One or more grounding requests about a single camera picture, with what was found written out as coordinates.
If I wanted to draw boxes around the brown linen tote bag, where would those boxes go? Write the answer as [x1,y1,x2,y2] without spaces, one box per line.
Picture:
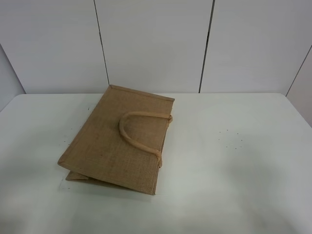
[57,84,176,162]

